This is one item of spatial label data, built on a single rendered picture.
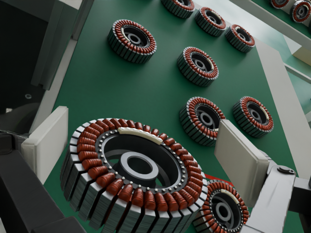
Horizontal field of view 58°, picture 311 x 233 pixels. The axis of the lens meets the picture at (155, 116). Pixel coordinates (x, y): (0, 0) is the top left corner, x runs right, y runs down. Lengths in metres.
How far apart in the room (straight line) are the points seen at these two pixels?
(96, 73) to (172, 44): 0.29
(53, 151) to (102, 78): 0.40
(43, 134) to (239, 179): 0.12
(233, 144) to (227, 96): 0.60
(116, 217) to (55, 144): 0.06
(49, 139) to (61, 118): 0.03
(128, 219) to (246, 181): 0.07
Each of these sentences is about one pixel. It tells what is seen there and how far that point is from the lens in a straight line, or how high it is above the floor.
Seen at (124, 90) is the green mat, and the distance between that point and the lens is 0.58.
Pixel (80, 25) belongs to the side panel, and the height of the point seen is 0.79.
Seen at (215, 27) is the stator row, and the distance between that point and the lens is 0.96.
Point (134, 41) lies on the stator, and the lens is 0.69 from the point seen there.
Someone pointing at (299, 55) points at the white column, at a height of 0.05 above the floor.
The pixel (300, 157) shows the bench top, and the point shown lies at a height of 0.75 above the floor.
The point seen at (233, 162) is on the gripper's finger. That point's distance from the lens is 0.19.
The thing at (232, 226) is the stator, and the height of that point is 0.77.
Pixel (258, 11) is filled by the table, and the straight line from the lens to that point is 1.59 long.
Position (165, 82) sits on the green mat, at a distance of 0.66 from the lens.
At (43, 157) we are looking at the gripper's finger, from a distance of 0.17.
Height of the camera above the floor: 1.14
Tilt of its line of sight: 43 degrees down
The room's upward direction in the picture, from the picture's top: 42 degrees clockwise
